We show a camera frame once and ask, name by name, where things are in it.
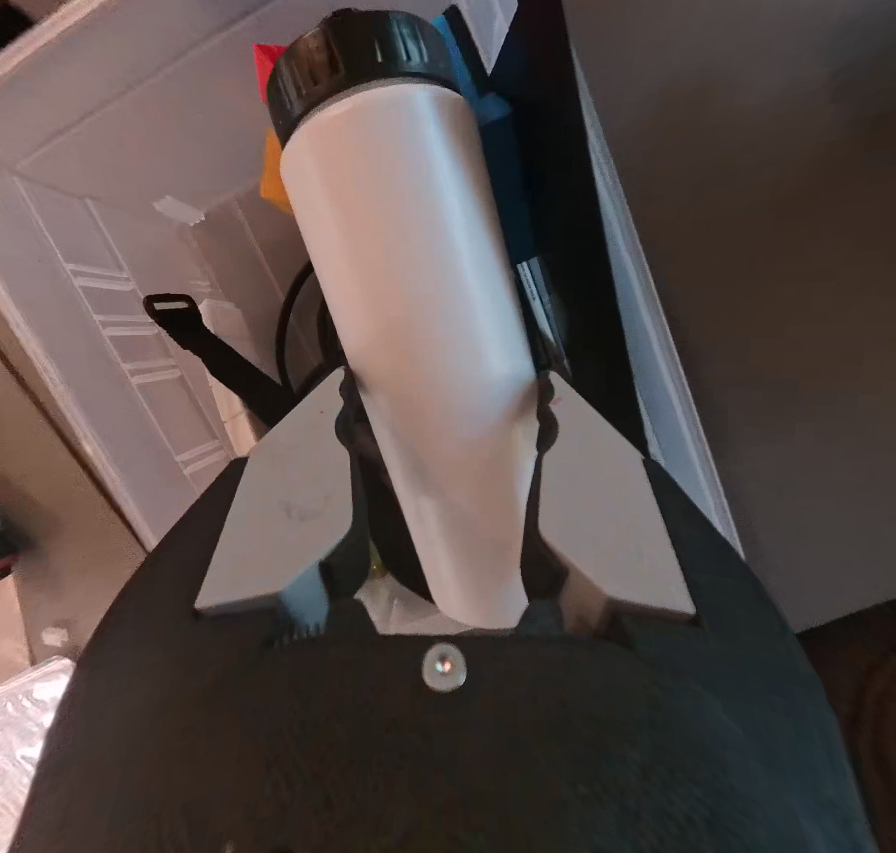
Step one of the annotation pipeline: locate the blue box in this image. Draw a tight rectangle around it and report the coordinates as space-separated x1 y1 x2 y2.
430 6 555 350

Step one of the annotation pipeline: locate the clear plastic storage bin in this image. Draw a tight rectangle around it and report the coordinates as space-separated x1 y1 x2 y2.
0 0 744 630

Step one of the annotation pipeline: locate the black strap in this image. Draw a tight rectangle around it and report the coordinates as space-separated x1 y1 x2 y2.
143 293 296 428

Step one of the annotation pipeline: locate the orange block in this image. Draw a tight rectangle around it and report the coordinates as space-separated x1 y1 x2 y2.
259 128 296 214

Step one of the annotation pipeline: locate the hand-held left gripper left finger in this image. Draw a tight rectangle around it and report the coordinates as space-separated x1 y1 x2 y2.
193 366 368 633

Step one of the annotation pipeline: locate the white bottle black lid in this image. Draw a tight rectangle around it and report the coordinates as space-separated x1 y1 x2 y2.
268 9 543 630

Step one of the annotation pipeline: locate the red block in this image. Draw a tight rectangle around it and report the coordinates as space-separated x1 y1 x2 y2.
252 42 289 106

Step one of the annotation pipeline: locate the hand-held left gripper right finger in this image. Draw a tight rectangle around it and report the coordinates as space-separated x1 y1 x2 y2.
521 370 699 630

